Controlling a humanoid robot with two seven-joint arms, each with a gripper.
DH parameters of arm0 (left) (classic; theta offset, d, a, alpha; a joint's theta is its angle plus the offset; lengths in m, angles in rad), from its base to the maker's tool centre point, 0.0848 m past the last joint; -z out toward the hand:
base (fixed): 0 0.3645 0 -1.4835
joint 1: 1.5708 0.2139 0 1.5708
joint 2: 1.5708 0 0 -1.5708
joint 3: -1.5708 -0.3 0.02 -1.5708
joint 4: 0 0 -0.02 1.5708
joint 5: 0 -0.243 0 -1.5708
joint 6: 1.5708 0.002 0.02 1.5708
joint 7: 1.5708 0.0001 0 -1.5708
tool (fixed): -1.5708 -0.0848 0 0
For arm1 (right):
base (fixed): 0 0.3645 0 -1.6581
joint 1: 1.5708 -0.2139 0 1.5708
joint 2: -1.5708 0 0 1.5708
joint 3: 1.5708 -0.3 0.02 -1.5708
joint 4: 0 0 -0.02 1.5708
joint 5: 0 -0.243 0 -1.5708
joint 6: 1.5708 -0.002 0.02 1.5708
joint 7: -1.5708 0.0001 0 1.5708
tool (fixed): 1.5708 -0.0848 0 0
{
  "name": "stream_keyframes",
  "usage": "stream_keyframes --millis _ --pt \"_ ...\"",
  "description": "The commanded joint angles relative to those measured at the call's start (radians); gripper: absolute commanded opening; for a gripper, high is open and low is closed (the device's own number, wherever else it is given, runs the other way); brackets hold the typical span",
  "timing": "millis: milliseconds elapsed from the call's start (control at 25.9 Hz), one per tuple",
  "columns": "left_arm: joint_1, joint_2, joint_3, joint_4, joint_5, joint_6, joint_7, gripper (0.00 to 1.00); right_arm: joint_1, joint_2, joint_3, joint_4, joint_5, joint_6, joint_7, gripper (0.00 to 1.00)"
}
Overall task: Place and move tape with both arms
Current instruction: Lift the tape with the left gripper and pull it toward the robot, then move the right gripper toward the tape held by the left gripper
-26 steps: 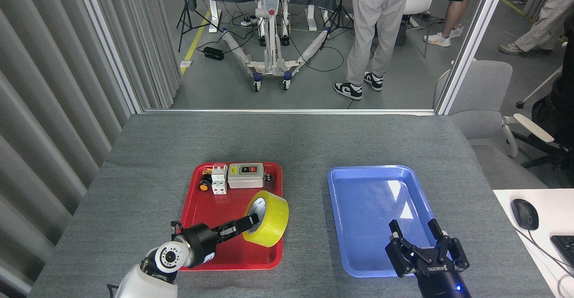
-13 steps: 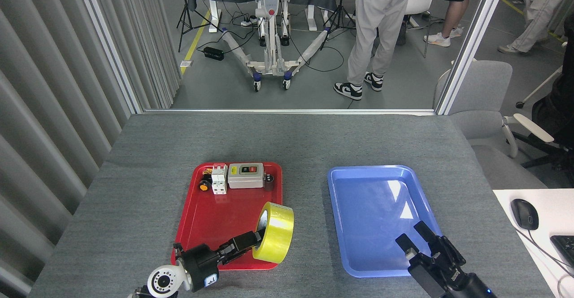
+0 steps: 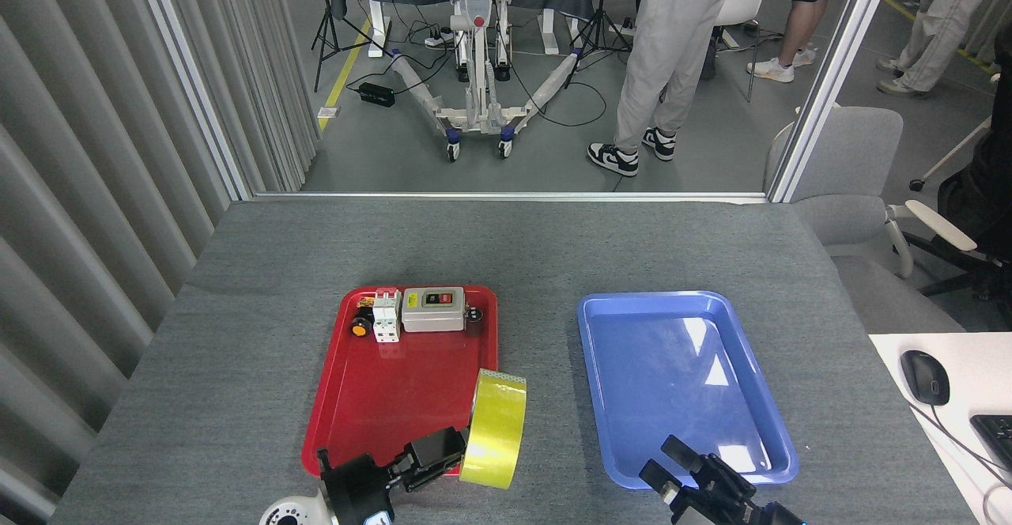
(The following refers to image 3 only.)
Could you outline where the black floor cable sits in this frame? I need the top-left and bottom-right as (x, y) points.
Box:
(506, 35), (610, 128)

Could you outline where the black computer mouse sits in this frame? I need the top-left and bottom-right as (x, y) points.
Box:
(901, 349), (950, 407)

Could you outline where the yellow tape roll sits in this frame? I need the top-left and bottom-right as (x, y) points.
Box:
(459, 368), (527, 490)

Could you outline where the grey push button switch box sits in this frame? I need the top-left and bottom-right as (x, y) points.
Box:
(401, 288), (466, 334)

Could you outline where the black tripod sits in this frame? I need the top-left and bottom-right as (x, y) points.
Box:
(311, 0), (394, 93)
(565, 0), (633, 87)

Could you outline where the white circuit breaker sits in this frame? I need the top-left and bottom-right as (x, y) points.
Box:
(372, 290), (402, 344)

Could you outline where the black office chair white armrest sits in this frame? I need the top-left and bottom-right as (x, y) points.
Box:
(884, 0), (1012, 328)

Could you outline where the white desk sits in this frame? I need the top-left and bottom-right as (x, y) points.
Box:
(868, 332), (1012, 525)

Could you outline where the red plastic tray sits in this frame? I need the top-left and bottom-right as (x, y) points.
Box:
(302, 285), (499, 478)

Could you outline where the white stand on wheels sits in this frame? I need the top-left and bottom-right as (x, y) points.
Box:
(391, 0), (582, 162)

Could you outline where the black keyboard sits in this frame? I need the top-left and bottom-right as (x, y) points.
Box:
(970, 414), (1012, 474)

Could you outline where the silver frame post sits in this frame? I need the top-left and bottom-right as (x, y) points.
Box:
(765, 0), (901, 203)
(130, 0), (254, 202)

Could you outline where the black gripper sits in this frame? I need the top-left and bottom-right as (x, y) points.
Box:
(319, 427), (469, 525)
(639, 434), (807, 525)

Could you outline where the mouse cable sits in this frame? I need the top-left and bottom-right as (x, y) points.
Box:
(909, 402), (1012, 525)

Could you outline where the grey office chair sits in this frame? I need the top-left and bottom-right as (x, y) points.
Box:
(764, 106), (965, 334)

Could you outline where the silver frame rail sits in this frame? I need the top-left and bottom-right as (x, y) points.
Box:
(251, 191), (769, 204)

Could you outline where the blue plastic tray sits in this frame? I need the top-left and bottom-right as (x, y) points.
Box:
(577, 291), (799, 490)

